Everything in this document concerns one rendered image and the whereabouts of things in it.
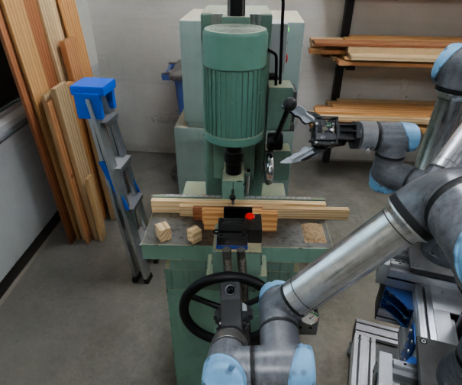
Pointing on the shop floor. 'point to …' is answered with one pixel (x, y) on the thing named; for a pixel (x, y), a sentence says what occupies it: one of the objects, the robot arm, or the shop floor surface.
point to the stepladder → (114, 165)
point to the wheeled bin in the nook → (176, 94)
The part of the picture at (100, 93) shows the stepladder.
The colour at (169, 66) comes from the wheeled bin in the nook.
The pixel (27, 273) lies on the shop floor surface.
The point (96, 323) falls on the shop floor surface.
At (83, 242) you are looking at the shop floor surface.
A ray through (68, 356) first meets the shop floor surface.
